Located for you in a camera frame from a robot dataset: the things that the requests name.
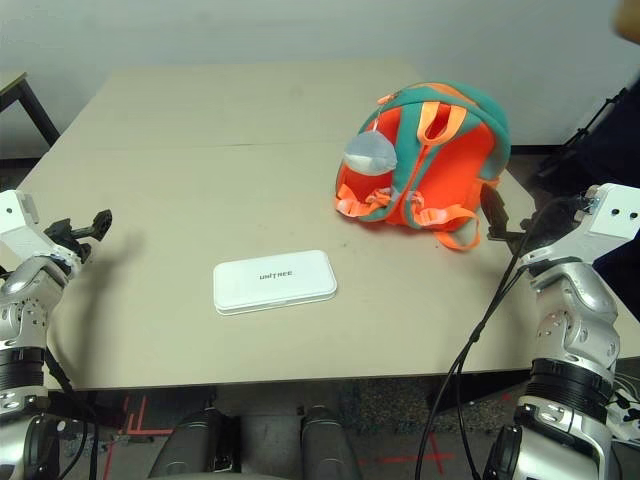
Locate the orange and teal backpack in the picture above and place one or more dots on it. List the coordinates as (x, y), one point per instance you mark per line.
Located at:
(450, 165)

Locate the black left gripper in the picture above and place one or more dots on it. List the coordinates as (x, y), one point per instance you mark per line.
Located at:
(62, 235)

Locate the grey robot left leg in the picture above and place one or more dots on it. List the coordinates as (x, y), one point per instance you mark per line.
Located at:
(190, 445)

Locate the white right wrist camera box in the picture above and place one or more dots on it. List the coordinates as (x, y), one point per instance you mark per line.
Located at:
(615, 215)

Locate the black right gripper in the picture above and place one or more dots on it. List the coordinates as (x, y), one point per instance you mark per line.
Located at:
(537, 227)

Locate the grey robot right leg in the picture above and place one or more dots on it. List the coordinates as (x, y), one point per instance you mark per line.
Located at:
(325, 445)

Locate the beige side table black frame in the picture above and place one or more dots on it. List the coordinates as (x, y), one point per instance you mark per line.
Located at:
(37, 110)

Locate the white Unitree box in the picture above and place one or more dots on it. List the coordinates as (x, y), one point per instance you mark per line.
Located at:
(275, 285)

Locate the grey robot leg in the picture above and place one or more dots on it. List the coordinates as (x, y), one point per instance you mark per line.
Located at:
(325, 445)
(190, 445)

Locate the black tripod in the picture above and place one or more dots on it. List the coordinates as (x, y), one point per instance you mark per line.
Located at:
(607, 107)

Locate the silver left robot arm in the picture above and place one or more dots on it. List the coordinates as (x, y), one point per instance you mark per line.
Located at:
(25, 285)

